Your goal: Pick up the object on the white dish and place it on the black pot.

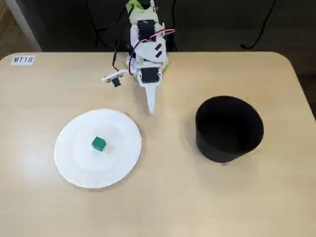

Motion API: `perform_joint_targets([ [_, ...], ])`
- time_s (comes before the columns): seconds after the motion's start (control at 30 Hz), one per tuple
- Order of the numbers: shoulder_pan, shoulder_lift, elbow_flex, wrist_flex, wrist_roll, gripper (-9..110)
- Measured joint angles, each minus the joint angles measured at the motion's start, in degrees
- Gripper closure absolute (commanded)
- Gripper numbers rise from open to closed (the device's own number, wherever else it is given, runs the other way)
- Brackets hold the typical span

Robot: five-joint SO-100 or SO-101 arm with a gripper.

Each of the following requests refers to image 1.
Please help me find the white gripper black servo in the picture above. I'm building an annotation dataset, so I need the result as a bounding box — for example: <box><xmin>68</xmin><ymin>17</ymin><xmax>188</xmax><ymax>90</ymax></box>
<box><xmin>135</xmin><ymin>63</ymin><xmax>165</xmax><ymax>115</ymax></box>

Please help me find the green cube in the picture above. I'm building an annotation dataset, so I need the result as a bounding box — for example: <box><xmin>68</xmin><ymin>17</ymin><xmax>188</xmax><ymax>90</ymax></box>
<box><xmin>91</xmin><ymin>136</ymin><xmax>107</xmax><ymax>152</ymax></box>

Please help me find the black round pot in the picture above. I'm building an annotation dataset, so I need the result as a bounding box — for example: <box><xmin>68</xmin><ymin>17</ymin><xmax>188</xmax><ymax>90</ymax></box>
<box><xmin>195</xmin><ymin>95</ymin><xmax>265</xmax><ymax>164</ymax></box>

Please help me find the white paper plate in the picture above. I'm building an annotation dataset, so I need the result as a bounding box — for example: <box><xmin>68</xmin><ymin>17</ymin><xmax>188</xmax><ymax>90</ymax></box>
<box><xmin>54</xmin><ymin>108</ymin><xmax>143</xmax><ymax>190</ymax></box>

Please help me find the white MT18 label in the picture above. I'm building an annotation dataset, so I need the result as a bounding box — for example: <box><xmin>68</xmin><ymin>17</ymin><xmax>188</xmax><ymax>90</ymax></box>
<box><xmin>10</xmin><ymin>55</ymin><xmax>36</xmax><ymax>66</ymax></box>

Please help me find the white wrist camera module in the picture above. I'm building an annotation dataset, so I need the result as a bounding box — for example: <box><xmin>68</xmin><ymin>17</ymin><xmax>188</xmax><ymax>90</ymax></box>
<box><xmin>100</xmin><ymin>69</ymin><xmax>129</xmax><ymax>88</ymax></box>

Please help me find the black camera cable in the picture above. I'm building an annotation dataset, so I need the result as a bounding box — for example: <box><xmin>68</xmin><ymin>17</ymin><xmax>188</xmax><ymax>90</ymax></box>
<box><xmin>112</xmin><ymin>39</ymin><xmax>124</xmax><ymax>73</ymax></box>

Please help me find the red servo wire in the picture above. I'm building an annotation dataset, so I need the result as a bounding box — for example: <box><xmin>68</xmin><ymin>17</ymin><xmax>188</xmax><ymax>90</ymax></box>
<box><xmin>132</xmin><ymin>28</ymin><xmax>175</xmax><ymax>54</ymax></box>

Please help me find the thin black cable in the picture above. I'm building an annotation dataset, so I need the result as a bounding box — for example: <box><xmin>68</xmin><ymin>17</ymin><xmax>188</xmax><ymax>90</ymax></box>
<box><xmin>85</xmin><ymin>0</ymin><xmax>129</xmax><ymax>47</ymax></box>

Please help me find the black cable with plug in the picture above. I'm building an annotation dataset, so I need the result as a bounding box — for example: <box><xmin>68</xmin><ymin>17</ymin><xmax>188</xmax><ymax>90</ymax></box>
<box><xmin>240</xmin><ymin>0</ymin><xmax>277</xmax><ymax>49</ymax></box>

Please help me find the white metal post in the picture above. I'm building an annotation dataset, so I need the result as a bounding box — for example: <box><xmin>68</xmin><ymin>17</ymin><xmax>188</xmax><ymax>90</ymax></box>
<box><xmin>6</xmin><ymin>0</ymin><xmax>43</xmax><ymax>52</ymax></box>

